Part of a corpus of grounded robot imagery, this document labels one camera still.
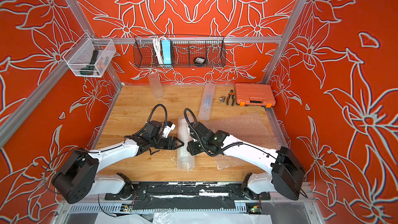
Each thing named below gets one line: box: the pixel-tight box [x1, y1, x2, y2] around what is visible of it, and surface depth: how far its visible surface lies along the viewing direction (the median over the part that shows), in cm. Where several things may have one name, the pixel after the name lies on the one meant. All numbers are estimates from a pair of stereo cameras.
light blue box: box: [161, 39, 172, 65], surface depth 91 cm
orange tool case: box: [234, 82, 277, 108], surface depth 110 cm
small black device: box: [193, 56, 206, 64], surface depth 97 cm
